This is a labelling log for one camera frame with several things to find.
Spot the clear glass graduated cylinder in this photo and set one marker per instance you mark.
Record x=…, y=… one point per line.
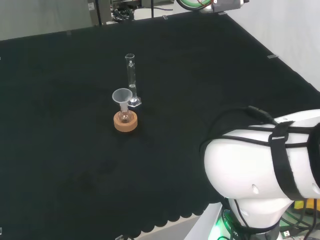
x=131, y=75

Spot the small round-bottom glass flask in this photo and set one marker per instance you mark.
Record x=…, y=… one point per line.
x=124, y=116

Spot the black bench cloth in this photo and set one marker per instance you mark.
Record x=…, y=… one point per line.
x=75, y=162

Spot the thin black pole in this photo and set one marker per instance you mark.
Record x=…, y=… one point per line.
x=152, y=8

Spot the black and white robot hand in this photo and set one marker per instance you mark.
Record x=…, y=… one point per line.
x=230, y=5

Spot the clear plastic funnel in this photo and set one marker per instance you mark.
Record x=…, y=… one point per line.
x=122, y=96

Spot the grey metal cabinet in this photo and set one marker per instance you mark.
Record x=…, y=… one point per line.
x=98, y=12

